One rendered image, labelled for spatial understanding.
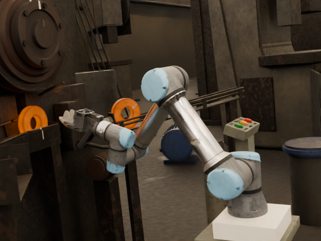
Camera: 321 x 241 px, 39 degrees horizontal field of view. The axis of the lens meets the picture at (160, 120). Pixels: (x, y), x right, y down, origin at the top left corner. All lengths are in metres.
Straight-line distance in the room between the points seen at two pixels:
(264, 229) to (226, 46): 3.03
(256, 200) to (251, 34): 2.81
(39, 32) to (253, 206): 1.11
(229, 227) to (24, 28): 1.11
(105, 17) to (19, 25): 8.08
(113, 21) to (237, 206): 8.66
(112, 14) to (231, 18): 5.93
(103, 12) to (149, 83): 8.33
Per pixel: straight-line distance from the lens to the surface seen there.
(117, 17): 10.28
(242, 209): 1.73
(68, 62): 2.51
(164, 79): 1.60
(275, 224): 1.68
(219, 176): 1.57
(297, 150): 2.51
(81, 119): 1.90
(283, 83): 4.25
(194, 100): 2.48
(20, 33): 1.94
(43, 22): 2.03
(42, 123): 2.14
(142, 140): 1.90
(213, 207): 2.41
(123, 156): 1.85
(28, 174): 1.69
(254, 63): 4.37
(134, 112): 2.34
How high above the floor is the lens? 0.98
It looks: 8 degrees down
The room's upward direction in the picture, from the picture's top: 6 degrees counter-clockwise
